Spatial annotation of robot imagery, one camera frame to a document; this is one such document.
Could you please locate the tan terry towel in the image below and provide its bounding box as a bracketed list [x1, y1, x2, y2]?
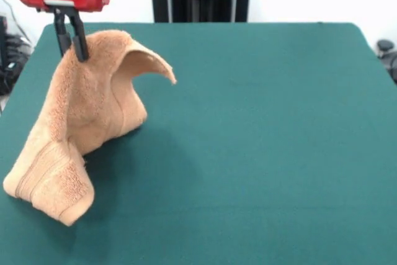
[2, 29, 177, 227]

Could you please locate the black upright box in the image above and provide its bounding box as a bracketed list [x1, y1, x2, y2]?
[0, 15, 7, 69]

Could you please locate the dark green table cloth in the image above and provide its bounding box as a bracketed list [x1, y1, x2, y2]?
[0, 22, 397, 265]

